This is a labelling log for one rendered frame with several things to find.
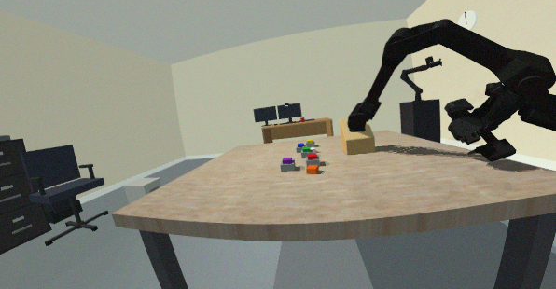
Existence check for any red button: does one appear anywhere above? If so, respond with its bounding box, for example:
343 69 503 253
306 154 320 168

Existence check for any blue button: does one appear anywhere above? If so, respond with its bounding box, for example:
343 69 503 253
296 143 306 153

